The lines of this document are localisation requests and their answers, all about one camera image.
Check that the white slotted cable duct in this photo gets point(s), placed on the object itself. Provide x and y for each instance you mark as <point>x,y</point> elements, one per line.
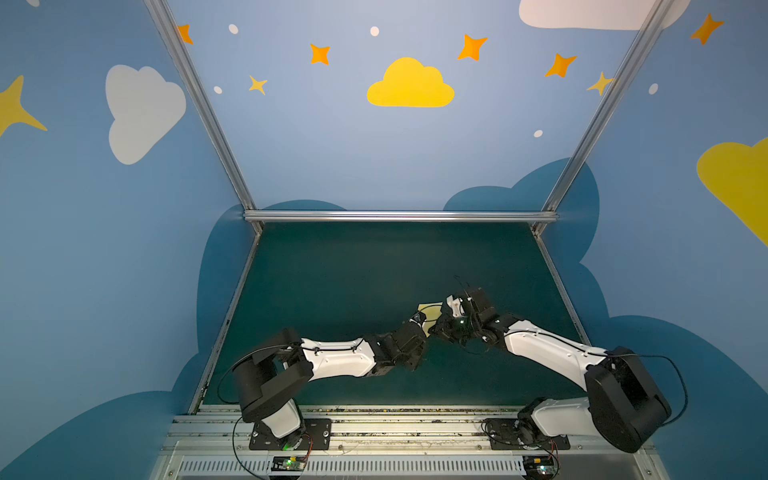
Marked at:
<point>327,466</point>

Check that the front aluminium rail bed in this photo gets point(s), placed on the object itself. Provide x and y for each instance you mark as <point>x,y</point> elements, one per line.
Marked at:
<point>383,430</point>

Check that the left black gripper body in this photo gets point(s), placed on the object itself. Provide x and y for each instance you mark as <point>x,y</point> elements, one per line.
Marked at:
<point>417,330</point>

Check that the green circuit board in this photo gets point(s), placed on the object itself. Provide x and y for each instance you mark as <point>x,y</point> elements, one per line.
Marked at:
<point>539,468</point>
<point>288,464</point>

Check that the left aluminium frame post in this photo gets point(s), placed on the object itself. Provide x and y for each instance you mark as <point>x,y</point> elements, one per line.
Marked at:
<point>164,21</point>

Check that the yellow square paper sheet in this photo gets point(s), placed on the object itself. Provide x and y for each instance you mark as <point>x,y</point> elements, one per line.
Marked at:
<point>430,313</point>

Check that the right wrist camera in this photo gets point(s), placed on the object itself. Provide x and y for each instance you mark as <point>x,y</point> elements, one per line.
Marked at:
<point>474,305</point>

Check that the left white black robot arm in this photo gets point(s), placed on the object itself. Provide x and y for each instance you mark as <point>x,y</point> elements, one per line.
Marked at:
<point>268,378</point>

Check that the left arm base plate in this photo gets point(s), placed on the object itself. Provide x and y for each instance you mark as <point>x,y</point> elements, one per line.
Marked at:
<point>314,433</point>

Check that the right green circuit board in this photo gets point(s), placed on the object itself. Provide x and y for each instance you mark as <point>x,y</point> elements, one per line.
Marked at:
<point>539,468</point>

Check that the aluminium frame post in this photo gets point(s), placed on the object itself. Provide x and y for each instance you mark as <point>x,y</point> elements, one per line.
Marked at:
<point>164,21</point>
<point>629,67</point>

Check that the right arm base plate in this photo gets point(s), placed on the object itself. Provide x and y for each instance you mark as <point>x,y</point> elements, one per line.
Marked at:
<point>512,434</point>

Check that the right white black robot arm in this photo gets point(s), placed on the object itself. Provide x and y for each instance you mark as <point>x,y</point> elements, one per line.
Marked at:
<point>622,403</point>

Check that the left green circuit board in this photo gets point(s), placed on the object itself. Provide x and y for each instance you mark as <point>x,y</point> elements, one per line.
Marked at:
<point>288,464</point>

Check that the rear aluminium frame crossbar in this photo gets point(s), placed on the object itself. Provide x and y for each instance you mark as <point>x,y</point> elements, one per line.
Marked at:
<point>399,216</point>

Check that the right aluminium frame post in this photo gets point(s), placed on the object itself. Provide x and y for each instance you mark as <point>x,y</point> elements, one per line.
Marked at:
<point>629,67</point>

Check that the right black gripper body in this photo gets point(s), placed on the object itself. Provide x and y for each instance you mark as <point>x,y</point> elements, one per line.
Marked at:
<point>447,324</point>

